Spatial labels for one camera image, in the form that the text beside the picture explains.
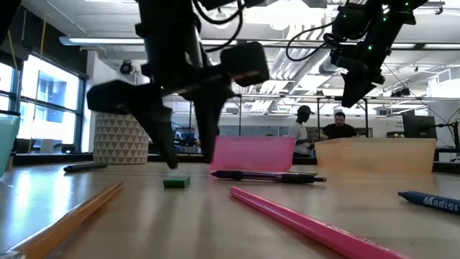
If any large window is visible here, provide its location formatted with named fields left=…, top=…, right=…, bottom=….
left=0, top=53, right=87, bottom=154

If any orange plastic bin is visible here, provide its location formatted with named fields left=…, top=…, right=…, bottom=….
left=314, top=137, right=438, bottom=175

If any long ceiling light strip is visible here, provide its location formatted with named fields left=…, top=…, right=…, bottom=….
left=58, top=35, right=460, bottom=51

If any black computer monitor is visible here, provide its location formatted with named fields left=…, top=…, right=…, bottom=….
left=401, top=114, right=438, bottom=140

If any pink pencil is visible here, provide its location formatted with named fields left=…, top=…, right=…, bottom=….
left=227, top=186, right=413, bottom=259

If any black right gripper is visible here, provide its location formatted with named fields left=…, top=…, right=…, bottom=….
left=329, top=35, right=396, bottom=109

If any black pen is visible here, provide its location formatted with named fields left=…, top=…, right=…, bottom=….
left=63, top=162, right=109, bottom=174
left=209, top=169, right=328, bottom=186

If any blue printed pen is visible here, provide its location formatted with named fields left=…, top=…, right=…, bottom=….
left=397, top=190, right=460, bottom=216

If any green plastic bin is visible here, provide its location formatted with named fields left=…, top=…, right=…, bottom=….
left=0, top=113, right=22, bottom=178

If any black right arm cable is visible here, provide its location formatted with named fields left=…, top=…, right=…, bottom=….
left=285, top=21, right=337, bottom=63

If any pink plastic bin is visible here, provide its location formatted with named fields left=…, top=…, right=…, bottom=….
left=209, top=135, right=297, bottom=173

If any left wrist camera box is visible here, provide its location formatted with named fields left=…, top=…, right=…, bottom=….
left=220, top=41, right=271, bottom=88

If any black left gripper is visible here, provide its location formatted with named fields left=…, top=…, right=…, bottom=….
left=86, top=0, right=236, bottom=170

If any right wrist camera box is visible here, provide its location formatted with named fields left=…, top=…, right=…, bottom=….
left=332, top=1, right=382, bottom=41

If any orange pencil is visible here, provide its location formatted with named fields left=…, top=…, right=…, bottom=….
left=0, top=181, right=124, bottom=259

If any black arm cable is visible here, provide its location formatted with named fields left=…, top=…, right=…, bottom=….
left=285, top=21, right=337, bottom=63
left=192, top=0, right=247, bottom=53

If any green eraser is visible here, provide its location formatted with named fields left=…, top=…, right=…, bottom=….
left=162, top=175, right=192, bottom=189

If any person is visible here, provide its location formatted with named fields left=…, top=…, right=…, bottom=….
left=288, top=104, right=316, bottom=158
left=320, top=111, right=359, bottom=141

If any black metal rack frame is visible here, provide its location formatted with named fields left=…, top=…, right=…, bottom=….
left=186, top=92, right=370, bottom=140

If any white triangle-patterned plant pot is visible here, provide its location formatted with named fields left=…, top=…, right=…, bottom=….
left=92, top=112, right=150, bottom=165

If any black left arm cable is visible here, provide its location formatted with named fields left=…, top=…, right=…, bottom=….
left=192, top=0, right=247, bottom=53

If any black aluminium table frame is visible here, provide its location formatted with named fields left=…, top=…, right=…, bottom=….
left=12, top=152, right=460, bottom=174

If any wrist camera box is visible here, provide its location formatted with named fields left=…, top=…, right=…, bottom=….
left=220, top=41, right=271, bottom=88
left=332, top=1, right=382, bottom=41

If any round black ceiling speaker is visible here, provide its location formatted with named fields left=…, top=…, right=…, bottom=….
left=119, top=60, right=134, bottom=76

